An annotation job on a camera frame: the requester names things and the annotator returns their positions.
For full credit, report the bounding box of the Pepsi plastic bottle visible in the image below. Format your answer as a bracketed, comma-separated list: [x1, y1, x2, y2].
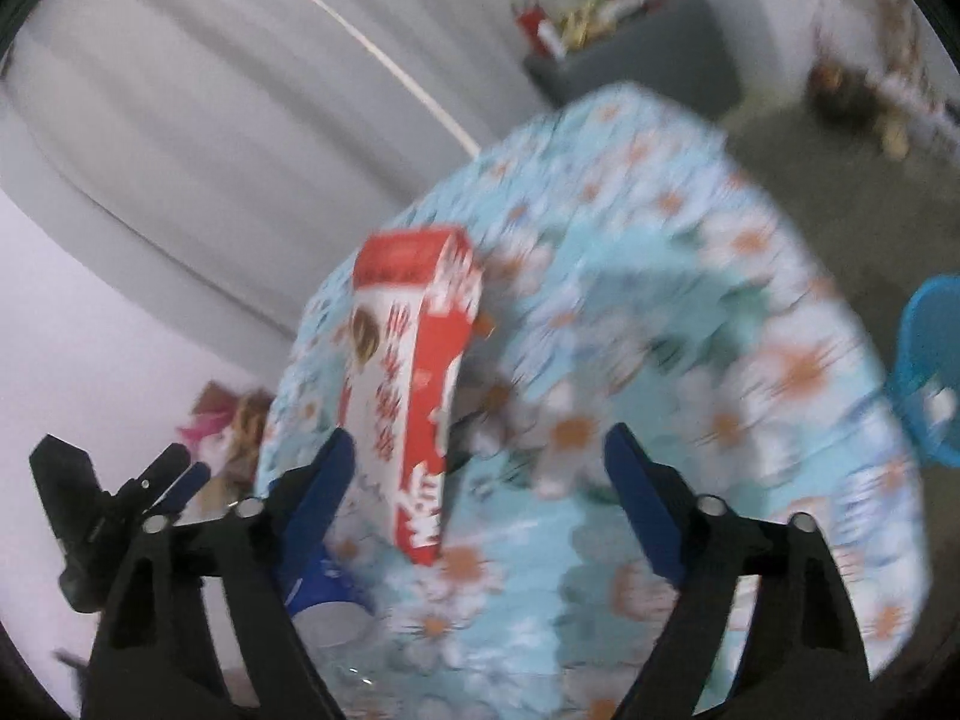
[278, 544, 382, 692]

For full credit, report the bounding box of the red white snack box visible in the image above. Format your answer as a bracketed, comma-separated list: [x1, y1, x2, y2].
[338, 226, 483, 566]

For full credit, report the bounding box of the blue plastic waste basket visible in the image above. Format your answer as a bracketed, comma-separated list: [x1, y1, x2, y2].
[887, 273, 958, 468]

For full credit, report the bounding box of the floral blue quilt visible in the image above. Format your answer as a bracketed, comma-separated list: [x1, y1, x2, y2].
[254, 81, 936, 720]

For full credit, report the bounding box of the dark brown box on floor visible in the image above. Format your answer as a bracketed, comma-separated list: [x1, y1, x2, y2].
[805, 60, 877, 127]

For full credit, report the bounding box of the red thermos flask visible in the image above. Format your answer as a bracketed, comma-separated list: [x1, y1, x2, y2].
[511, 0, 555, 59]

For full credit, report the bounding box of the grey bedside cabinet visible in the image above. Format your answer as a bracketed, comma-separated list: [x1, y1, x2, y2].
[524, 0, 743, 121]

